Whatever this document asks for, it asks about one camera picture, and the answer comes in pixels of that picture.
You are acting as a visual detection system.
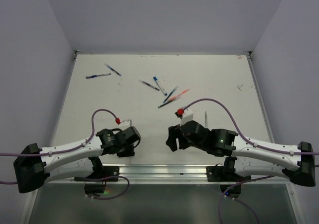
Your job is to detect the dark blue grip pen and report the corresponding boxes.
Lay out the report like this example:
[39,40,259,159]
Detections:
[85,73,111,79]

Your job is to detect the blue clear gel pen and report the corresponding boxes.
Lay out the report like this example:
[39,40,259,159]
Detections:
[104,63,122,76]

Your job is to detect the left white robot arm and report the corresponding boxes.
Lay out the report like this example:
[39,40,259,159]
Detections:
[13,126,141,193]

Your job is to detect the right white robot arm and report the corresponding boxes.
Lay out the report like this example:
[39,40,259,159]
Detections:
[166,120,316,187]

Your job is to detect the teal dark gel pen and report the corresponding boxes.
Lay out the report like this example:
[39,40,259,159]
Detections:
[158,97,179,109]

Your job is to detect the blue pen under orange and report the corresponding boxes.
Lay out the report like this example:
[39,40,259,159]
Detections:
[163,86,178,104]

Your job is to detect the blue cap marker pen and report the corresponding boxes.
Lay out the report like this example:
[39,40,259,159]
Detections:
[153,76,167,96]

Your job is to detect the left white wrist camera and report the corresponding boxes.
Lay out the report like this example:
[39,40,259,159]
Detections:
[118,119,133,130]

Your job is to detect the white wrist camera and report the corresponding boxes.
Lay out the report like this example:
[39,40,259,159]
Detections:
[118,119,133,130]
[180,109,193,126]

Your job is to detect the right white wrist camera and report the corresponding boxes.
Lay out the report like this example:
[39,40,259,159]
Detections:
[180,109,193,126]

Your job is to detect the aluminium front rail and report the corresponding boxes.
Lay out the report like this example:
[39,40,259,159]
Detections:
[45,158,286,183]

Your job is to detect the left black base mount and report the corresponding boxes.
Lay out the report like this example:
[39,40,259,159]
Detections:
[74,157,130,201]

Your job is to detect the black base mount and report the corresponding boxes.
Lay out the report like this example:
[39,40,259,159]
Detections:
[74,157,130,201]
[206,157,251,199]

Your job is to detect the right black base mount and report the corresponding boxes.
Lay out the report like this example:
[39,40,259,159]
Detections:
[206,157,251,199]

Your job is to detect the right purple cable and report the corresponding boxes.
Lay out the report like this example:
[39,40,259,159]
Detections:
[175,98,319,224]

